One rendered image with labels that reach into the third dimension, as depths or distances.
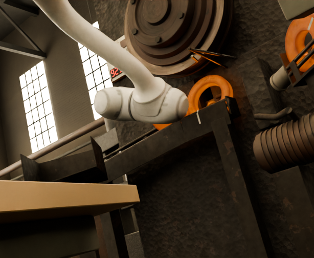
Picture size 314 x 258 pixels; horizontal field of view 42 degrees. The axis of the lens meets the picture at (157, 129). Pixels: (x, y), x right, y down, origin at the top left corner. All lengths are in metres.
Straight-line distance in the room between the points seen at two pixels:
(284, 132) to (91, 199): 0.84
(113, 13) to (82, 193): 1.71
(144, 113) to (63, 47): 10.72
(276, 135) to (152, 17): 0.67
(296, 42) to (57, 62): 10.95
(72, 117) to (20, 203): 10.84
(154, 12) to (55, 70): 10.44
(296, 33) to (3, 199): 0.99
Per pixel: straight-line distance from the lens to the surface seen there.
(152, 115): 1.18
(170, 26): 1.54
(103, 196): 0.43
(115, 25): 2.05
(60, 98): 11.64
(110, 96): 1.23
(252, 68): 1.41
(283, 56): 1.24
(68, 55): 11.65
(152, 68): 1.64
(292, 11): 0.59
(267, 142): 1.20
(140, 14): 1.64
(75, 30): 1.12
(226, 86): 1.50
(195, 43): 1.53
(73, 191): 0.39
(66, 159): 1.71
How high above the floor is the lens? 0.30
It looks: 15 degrees up
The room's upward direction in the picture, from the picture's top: 15 degrees counter-clockwise
